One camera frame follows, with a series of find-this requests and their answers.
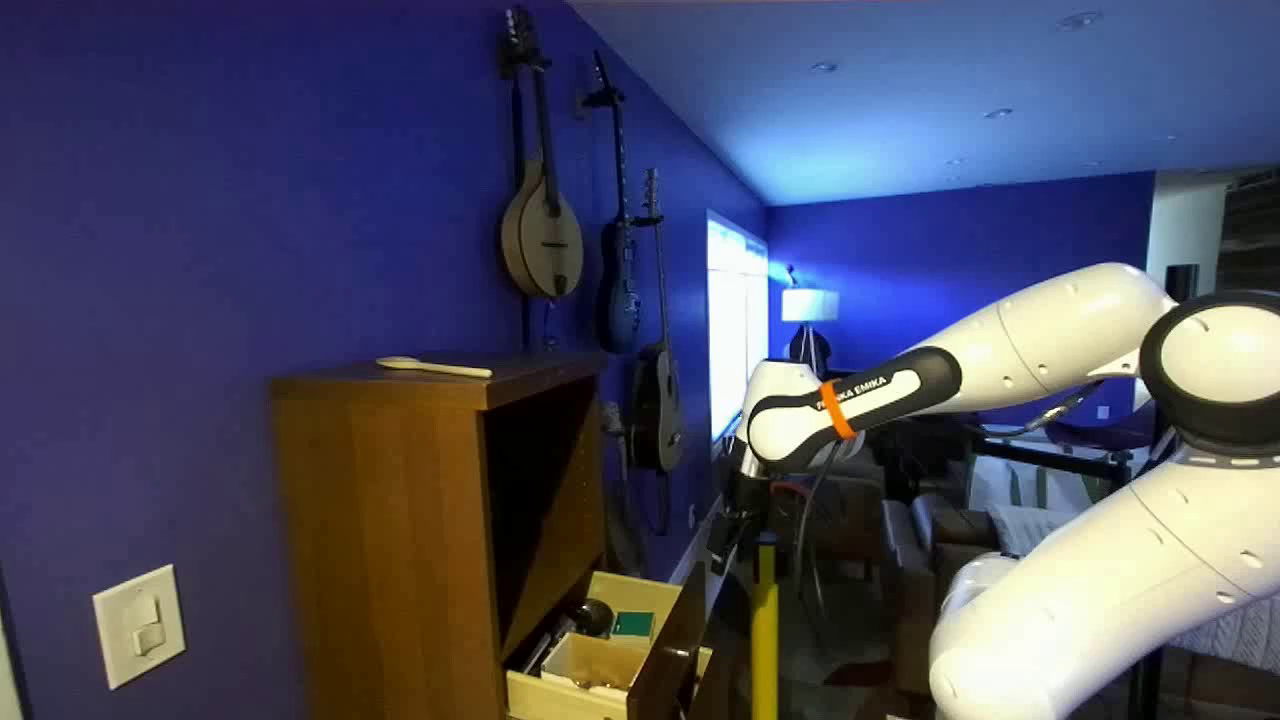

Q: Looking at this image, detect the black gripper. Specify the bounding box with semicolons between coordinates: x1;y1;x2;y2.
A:
729;458;793;542

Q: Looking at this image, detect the brown wooden shelf cabinet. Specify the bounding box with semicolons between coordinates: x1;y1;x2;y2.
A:
267;348;615;720

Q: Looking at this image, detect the yellow vertical pole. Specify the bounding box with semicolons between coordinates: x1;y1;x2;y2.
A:
749;534;784;720

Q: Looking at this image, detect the dark bodied hanging guitar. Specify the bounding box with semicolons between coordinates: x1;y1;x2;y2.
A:
623;165;689;480

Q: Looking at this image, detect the bright window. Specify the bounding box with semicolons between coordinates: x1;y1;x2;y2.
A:
703;212;776;446

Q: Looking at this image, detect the white lamp shade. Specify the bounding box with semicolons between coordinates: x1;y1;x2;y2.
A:
780;286;842;330

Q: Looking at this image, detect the black round object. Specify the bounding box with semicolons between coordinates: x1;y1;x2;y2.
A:
571;595;615;639

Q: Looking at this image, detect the light wooden drawer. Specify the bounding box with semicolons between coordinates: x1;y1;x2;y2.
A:
504;568;712;720

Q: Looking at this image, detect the tan round-bodied mandolin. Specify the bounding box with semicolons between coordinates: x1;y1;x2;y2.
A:
494;3;589;304

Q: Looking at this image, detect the flat white object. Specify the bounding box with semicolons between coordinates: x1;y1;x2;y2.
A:
370;351;494;385

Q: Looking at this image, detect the white knit blanket bed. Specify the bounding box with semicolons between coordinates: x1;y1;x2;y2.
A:
1167;592;1280;671

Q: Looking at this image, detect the orange strap on arm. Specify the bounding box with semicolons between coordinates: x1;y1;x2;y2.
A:
816;375;859;446

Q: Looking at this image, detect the dark slim string instrument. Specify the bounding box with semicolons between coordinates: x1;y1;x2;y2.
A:
578;54;642;356

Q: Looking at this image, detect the dark wall bookshelf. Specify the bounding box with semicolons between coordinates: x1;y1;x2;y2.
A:
1218;165;1280;296

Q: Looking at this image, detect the white wall light switch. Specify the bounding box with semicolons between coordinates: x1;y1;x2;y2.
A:
88;560;192;697

